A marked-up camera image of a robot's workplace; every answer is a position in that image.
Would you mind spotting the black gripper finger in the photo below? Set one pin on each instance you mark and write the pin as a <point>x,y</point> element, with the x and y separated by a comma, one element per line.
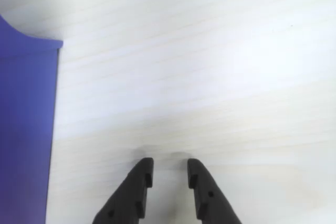
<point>126,197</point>
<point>210,200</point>

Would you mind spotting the blue plastic box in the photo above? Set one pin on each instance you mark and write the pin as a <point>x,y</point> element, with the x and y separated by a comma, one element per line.
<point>26,129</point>

